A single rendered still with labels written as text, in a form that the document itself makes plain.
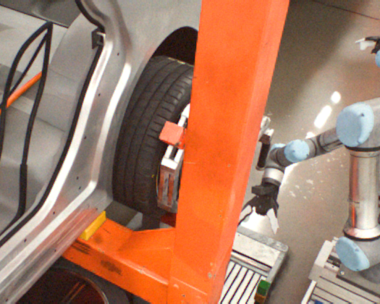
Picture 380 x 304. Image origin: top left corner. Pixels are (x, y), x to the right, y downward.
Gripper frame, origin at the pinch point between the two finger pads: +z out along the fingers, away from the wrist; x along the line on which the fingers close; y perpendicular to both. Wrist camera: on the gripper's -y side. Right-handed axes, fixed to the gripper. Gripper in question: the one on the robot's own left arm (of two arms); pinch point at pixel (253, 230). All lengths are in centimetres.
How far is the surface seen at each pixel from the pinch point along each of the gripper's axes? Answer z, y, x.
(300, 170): -94, 138, 45
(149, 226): -6, 38, 71
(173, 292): 28.3, -0.6, 22.5
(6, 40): -55, -45, 124
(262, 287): 15.2, 17.9, -1.6
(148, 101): -31, -33, 40
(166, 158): -14.9, -19.6, 32.9
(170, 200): -4.8, -4.5, 35.2
